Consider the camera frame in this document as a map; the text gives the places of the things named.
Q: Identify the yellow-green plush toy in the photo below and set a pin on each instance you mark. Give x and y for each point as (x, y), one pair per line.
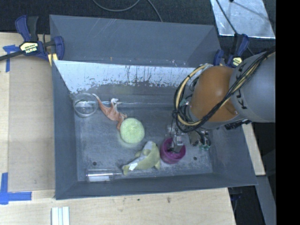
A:
(150, 157)

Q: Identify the grey metal bin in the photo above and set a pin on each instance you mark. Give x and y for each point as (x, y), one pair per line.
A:
(131, 43)

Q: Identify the clear glass cup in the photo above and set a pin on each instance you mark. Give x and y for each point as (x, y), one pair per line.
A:
(85, 105)

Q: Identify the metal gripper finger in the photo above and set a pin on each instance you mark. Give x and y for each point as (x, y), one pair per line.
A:
(179, 144)
(170, 130)

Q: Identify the clear glass tube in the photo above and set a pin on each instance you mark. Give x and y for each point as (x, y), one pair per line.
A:
(99, 175)

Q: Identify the orange toy dinosaur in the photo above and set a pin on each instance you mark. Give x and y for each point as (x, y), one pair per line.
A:
(112, 112)

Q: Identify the purple plastic cup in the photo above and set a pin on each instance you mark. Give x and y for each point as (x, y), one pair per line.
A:
(170, 158)

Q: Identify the pale wood flat board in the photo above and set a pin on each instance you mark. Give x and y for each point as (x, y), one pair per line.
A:
(30, 125)

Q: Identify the green round sponge ball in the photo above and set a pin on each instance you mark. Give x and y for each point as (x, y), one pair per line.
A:
(132, 130)

